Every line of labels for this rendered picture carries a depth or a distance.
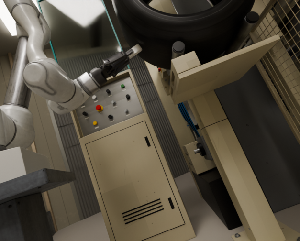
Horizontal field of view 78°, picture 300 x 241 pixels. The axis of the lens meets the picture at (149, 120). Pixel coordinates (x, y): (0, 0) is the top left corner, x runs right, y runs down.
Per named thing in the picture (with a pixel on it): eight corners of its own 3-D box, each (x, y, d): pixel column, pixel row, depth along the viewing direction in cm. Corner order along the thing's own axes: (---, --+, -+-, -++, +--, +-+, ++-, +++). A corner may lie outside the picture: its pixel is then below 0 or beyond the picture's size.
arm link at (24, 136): (-30, 150, 76) (5, 154, 97) (12, 151, 77) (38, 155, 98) (10, -1, 95) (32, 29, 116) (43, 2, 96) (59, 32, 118)
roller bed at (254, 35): (240, 64, 114) (219, 24, 119) (263, 55, 114) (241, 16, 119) (256, 46, 94) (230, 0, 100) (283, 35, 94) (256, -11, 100)
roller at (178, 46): (171, 87, 99) (168, 80, 100) (179, 84, 99) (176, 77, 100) (174, 53, 65) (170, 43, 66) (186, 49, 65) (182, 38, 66)
